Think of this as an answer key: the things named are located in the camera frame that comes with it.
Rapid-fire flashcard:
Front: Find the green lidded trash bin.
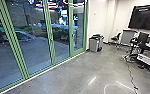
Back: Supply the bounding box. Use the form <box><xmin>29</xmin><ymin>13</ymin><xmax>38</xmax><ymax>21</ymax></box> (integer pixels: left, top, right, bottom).
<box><xmin>92</xmin><ymin>33</ymin><xmax>106</xmax><ymax>52</ymax></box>

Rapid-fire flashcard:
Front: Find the green framed glass door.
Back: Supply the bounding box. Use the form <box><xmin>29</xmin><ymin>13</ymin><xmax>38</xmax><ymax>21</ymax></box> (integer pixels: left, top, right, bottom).
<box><xmin>0</xmin><ymin>0</ymin><xmax>91</xmax><ymax>94</ymax></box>

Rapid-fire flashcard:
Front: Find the grey panel rolling stand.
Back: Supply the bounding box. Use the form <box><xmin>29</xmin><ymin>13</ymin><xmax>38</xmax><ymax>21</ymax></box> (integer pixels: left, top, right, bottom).
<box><xmin>119</xmin><ymin>28</ymin><xmax>139</xmax><ymax>52</ymax></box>

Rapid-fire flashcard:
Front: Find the white box with print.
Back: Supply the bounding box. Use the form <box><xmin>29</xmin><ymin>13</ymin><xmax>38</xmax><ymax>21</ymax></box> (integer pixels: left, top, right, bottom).
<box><xmin>136</xmin><ymin>53</ymin><xmax>150</xmax><ymax>67</ymax></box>

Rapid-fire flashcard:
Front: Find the black floor cable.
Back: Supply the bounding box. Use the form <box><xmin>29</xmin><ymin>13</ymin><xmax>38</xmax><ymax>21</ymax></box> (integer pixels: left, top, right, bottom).
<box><xmin>120</xmin><ymin>54</ymin><xmax>139</xmax><ymax>92</ymax></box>

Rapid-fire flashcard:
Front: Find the large black wall screen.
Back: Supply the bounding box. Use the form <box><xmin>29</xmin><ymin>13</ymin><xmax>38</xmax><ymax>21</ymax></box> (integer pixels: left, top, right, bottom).
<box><xmin>127</xmin><ymin>3</ymin><xmax>150</xmax><ymax>31</ymax></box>

